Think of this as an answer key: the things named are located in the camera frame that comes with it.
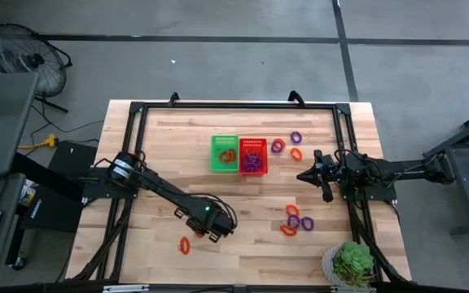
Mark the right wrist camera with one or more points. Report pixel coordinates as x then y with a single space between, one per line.
334 170

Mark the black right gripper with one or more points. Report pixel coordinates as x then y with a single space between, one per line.
329 193

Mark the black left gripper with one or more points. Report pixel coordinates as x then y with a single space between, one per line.
220 219

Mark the black floor fan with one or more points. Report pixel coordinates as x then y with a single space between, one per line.
35 61

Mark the black floor case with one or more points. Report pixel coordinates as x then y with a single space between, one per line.
73 163

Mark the black metal stand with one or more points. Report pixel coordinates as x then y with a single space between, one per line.
468 187

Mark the white wipes container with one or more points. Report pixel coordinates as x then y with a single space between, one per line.
27 197

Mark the red plastic basket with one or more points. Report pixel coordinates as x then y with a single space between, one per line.
259 143

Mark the white woven plant pot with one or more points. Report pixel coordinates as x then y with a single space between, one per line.
329 264

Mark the yellow power plug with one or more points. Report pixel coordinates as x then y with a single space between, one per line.
50 141

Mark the black aluminium rig frame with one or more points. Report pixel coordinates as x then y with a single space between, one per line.
238 105

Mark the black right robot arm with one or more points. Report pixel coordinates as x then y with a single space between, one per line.
401 169

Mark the green plastic basket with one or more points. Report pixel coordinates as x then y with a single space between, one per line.
216 166

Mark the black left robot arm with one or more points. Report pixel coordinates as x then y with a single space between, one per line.
169 195

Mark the black caster wheel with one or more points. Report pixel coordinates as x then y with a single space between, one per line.
19 263

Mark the silver frame bracket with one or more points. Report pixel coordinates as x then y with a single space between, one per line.
365 290
124 288

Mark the green succulent plant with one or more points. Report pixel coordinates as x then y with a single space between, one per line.
354 258

